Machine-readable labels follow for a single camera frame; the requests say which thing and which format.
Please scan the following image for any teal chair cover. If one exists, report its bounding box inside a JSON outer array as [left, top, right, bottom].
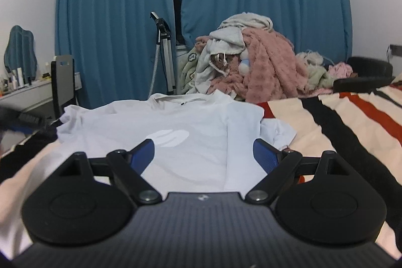
[[4, 25, 39, 78]]

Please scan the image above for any pile of clothes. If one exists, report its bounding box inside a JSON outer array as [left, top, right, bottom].
[[210, 28, 312, 103]]

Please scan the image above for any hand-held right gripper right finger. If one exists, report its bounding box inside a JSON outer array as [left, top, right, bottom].
[[245, 139, 351, 205]]

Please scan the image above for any row of cosmetic bottles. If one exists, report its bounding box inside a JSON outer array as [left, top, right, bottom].
[[0, 66, 36, 93]]

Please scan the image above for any cream knitted cloth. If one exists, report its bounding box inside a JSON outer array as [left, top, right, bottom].
[[295, 50, 334, 96]]

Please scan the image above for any green printed cloth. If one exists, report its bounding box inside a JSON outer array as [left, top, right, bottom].
[[178, 45, 205, 95]]

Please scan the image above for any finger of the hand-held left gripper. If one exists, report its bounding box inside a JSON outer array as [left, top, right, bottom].
[[11, 111, 58, 135]]

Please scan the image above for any white t-shirt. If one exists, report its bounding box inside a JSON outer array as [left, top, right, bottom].
[[57, 90, 297, 193]]

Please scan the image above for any striped blanket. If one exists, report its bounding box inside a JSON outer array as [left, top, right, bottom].
[[0, 73, 402, 260]]

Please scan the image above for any white desk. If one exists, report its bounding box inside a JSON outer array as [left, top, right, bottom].
[[0, 79, 55, 122]]

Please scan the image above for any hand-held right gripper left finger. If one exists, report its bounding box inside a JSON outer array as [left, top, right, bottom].
[[58, 139, 163, 205]]

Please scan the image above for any grey hoodie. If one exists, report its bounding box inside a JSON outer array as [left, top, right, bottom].
[[195, 13, 274, 93]]

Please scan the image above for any small pink cloth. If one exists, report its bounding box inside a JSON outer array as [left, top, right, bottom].
[[328, 62, 354, 81]]

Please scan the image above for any black chair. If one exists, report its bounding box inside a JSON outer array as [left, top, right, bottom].
[[50, 55, 78, 120]]

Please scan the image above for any garment steamer stand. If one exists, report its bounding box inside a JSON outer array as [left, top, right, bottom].
[[147, 11, 177, 99]]

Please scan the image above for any blue white plush toy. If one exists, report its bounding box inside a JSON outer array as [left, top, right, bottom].
[[238, 51, 252, 73]]

